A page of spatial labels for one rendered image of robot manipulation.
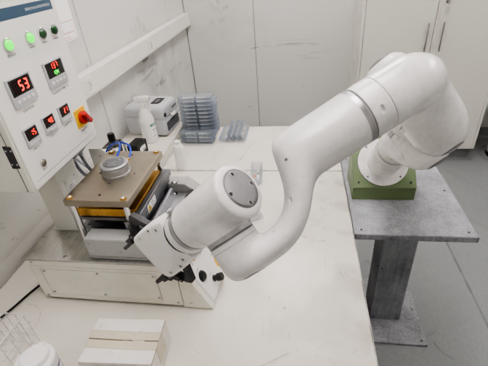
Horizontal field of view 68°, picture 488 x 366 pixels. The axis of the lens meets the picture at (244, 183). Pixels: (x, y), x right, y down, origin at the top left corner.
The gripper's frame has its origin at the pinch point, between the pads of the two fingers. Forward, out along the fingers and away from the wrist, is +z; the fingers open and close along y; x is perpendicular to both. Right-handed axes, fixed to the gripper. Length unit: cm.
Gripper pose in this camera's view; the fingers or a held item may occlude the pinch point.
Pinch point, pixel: (147, 259)
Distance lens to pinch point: 75.2
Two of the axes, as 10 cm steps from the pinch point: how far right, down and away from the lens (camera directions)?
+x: 4.5, -4.9, 7.5
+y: 6.6, 7.4, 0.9
